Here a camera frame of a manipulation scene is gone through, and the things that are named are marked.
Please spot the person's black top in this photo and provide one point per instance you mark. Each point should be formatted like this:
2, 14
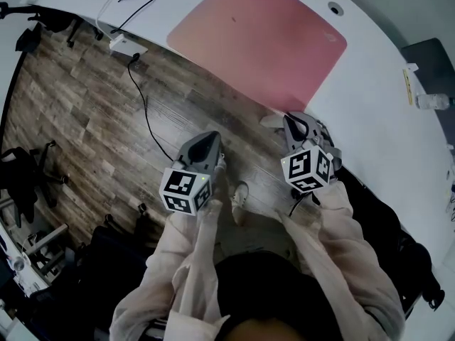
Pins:
263, 286

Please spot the dark desk divider panel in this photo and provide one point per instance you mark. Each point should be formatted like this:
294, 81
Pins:
426, 62

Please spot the small black bin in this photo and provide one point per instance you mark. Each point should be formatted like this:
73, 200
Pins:
28, 40

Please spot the white power strip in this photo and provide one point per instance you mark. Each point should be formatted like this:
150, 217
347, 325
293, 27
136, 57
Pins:
126, 44

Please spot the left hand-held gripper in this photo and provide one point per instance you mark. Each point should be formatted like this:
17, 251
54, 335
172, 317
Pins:
185, 190

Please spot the grey desk frame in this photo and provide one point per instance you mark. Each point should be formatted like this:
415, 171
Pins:
49, 247

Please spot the white panel bracket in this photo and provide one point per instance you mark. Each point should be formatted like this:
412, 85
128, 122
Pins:
411, 66

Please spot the person's right white shoe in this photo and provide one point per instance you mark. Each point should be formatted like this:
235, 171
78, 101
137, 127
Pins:
240, 194

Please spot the clear water bottle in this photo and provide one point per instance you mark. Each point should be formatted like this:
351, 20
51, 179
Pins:
433, 101

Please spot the yellow strip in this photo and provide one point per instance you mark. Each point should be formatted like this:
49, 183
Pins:
408, 87

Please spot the pink desk mat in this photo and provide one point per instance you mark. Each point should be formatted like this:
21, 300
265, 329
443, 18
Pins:
256, 41

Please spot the person's right forearm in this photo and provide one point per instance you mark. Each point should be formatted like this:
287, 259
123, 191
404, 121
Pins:
330, 233

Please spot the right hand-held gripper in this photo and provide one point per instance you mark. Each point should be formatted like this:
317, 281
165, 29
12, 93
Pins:
305, 169

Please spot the person's left forearm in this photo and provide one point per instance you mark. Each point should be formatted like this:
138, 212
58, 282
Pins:
177, 254

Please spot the clear plastic cup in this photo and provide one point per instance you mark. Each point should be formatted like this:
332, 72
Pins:
18, 263

